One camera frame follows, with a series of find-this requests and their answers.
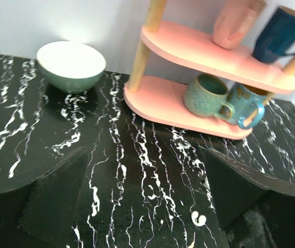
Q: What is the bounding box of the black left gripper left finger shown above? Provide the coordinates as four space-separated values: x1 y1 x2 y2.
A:
19 147 88 245

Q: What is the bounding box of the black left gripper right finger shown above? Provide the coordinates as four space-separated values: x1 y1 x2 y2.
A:
205 148 295 230

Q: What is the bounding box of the white earbud near front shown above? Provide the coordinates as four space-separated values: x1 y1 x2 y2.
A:
191 211 207 227

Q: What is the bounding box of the blue butterfly ceramic mug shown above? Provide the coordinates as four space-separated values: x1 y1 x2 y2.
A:
226 82 268 130

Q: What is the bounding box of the green speckled ceramic mug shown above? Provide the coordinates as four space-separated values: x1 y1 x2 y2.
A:
183 73 235 120

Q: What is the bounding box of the pink three-tier wooden shelf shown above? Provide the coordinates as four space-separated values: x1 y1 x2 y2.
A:
123 1 295 140

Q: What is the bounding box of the green white ceramic bowl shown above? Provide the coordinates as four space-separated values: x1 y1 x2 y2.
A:
36 41 106 94

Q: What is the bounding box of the pink ceramic mug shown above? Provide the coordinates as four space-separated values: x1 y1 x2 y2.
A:
212 0 267 50

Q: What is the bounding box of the dark blue ceramic mug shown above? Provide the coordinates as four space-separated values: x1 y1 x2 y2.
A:
252 5 295 64

